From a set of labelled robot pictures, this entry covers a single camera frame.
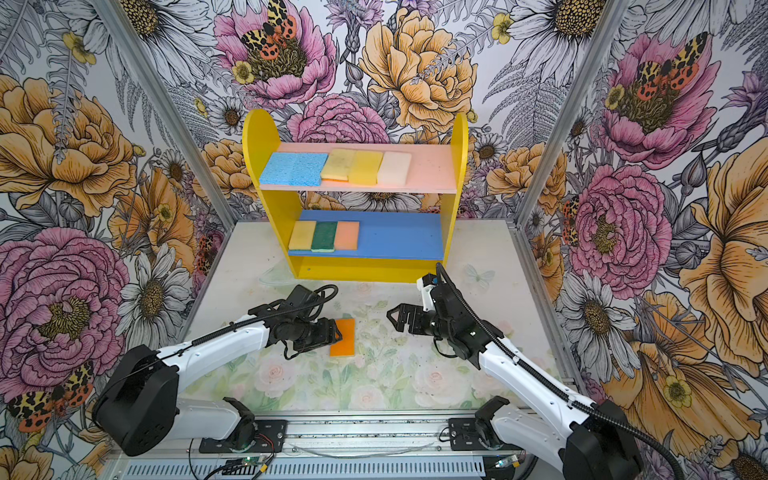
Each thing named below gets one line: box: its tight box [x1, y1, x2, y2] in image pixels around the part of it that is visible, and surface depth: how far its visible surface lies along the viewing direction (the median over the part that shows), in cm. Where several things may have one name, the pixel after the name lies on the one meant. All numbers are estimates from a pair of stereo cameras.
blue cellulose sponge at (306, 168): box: [291, 152, 328, 187], surface depth 78 cm
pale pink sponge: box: [377, 151, 412, 186], surface depth 76 cm
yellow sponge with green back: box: [288, 220, 317, 250], surface depth 98 cm
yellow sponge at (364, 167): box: [348, 150, 383, 185], surface depth 76 cm
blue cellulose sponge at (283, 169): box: [260, 152, 300, 187], surface depth 77 cm
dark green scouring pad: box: [311, 221, 338, 253], surface depth 98 cm
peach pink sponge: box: [334, 221, 360, 251], surface depth 96 cm
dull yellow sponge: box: [320, 149, 355, 182], surface depth 78 cm
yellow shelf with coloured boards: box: [243, 109, 469, 283], surface depth 81 cm
